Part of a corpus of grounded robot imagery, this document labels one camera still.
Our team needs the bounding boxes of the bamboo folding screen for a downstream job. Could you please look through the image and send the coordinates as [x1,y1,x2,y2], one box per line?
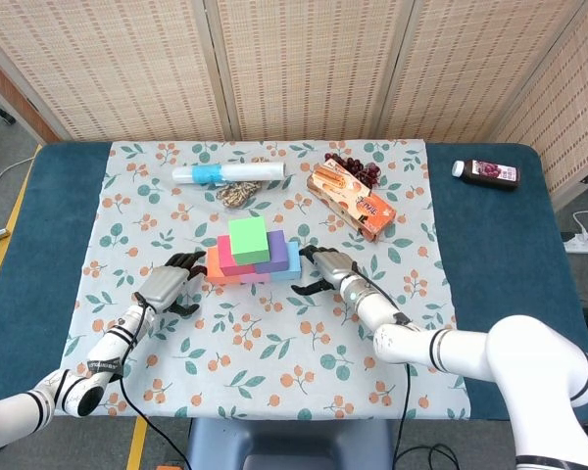
[0,0,588,210]

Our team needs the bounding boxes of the white bag roll blue band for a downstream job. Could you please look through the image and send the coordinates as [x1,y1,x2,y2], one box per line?
[171,162,286,186]

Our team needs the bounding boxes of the orange foam cube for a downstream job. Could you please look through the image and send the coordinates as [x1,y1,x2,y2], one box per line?
[206,246,244,286]

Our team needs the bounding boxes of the red foam cube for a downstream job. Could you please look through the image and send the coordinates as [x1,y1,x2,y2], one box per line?
[217,234,257,278]

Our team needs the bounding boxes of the dark juice bottle white cap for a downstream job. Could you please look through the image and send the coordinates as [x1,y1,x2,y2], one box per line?
[451,158,521,193]

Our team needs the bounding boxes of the floral berry print tablecloth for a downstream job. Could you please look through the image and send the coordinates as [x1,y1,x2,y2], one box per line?
[50,140,472,421]

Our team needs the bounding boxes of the black floor cable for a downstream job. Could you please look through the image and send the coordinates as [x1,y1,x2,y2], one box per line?
[395,443,460,470]

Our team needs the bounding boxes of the teal padded table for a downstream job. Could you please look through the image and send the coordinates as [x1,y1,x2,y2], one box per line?
[0,141,588,423]

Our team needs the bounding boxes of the orange biscuit box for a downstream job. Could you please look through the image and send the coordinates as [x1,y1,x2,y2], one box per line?
[306,157,399,244]

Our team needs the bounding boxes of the green foam cube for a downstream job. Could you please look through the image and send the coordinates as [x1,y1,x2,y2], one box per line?
[227,215,270,266]

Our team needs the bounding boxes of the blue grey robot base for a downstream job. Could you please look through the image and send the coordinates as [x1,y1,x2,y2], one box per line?
[183,418,397,470]

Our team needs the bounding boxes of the purple foam cube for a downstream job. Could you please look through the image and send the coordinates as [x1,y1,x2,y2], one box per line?
[253,229,289,275]

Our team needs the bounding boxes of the light blue foam cube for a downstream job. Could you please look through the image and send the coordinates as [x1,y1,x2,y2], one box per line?
[269,240,303,283]

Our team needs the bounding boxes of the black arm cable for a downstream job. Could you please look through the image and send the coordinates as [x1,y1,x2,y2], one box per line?
[119,293,192,470]
[352,261,416,470]

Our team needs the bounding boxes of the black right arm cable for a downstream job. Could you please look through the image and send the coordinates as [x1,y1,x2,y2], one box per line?
[352,261,416,470]

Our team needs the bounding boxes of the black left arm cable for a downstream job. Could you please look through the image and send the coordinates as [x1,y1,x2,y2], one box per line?
[119,293,192,470]

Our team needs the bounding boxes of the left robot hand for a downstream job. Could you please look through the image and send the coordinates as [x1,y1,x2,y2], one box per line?
[132,250,208,315]

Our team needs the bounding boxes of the red grape bunch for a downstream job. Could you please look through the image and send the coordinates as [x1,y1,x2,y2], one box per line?
[323,152,382,186]

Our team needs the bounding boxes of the white power strip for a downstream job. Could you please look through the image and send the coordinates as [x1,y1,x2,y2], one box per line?
[562,232,588,255]

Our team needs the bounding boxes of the white floor cable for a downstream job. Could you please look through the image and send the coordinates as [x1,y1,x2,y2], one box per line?
[0,155,39,195]

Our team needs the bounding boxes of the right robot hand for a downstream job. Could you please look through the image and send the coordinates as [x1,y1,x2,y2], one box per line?
[289,246,360,297]

